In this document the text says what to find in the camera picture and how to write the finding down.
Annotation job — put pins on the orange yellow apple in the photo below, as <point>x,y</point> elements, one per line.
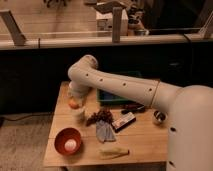
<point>73,104</point>

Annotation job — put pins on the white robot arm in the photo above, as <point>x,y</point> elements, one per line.
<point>189,110</point>

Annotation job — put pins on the white paper cup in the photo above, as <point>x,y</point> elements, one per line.
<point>78,114</point>

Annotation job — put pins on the green plastic tray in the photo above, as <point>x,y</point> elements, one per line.
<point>106,98</point>

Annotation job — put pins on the dark grape bunch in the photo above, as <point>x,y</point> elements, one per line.
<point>101,115</point>

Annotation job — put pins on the wooden table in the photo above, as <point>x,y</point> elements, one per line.
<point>146,142</point>

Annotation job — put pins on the grey blue cloth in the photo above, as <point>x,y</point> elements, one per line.
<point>104,132</point>

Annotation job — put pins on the red bowl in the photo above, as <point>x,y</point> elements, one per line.
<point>63,136</point>

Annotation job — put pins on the white cardboard box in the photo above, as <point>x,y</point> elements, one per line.
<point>104,23</point>

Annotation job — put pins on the white egg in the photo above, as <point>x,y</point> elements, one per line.
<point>70,145</point>

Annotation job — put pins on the black office chair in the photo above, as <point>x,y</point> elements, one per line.
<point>50,2</point>

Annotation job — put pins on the red black handled tool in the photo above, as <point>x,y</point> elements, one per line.
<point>134,108</point>

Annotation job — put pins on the grey upright post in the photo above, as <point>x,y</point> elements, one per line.
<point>116,27</point>

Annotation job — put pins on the grey slanted left post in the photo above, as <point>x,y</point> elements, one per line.
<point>17,36</point>

